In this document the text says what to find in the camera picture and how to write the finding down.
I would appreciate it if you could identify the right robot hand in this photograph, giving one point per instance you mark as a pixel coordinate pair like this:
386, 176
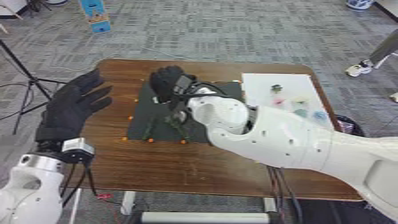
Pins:
162, 83

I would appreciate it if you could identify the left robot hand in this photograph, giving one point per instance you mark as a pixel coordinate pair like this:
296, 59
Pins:
70, 103

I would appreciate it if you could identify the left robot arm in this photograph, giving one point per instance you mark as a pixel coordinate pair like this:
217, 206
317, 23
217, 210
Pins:
27, 190

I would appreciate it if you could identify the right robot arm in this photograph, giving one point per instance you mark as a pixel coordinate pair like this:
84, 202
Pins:
308, 143

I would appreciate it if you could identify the black tripod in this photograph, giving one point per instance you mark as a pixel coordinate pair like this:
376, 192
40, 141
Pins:
33, 81

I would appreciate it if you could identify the dark mat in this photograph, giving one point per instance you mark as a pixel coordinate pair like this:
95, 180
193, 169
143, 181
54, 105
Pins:
139, 116

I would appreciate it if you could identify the white sheet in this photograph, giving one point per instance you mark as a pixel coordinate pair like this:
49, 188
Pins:
260, 93

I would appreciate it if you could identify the dark green sprig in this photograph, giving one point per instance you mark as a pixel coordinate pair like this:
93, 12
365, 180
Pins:
276, 88

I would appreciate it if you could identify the pink flower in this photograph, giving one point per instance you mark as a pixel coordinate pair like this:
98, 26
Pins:
278, 101

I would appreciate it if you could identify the blue carton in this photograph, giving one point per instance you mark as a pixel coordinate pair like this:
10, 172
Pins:
97, 15

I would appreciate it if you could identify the teal flower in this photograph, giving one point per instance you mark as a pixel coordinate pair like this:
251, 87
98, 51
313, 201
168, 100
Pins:
303, 113

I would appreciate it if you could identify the blue flower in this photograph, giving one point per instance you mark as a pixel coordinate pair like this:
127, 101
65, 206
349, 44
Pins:
321, 115

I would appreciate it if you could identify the white table leg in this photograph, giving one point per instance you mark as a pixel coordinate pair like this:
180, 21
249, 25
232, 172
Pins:
271, 205
129, 202

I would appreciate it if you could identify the blue and white vase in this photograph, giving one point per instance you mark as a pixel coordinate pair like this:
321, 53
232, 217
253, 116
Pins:
360, 4

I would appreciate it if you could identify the pale grey bar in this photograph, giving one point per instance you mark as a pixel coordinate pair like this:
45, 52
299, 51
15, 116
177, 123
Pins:
205, 218

